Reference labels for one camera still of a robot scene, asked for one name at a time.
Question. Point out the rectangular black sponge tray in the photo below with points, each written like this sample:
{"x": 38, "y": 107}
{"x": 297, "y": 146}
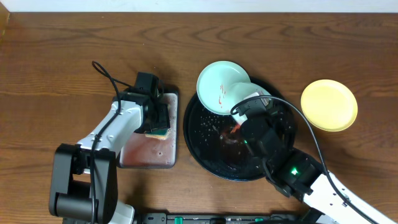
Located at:
{"x": 152, "y": 153}

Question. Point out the round black tray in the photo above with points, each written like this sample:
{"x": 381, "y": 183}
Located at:
{"x": 215, "y": 141}

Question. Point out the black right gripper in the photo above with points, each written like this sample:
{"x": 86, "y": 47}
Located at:
{"x": 277, "y": 112}

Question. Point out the large mint green plate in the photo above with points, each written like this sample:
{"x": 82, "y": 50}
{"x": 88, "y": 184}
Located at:
{"x": 238, "y": 91}

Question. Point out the yellow plate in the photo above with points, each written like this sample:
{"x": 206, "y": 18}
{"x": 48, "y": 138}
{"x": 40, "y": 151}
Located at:
{"x": 329, "y": 105}

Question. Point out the green and yellow sponge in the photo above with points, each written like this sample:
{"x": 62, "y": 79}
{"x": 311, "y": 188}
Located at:
{"x": 159, "y": 123}

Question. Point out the small mint green plate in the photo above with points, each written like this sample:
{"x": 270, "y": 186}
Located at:
{"x": 214, "y": 82}

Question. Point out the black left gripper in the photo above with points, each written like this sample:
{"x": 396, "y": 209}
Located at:
{"x": 159, "y": 123}

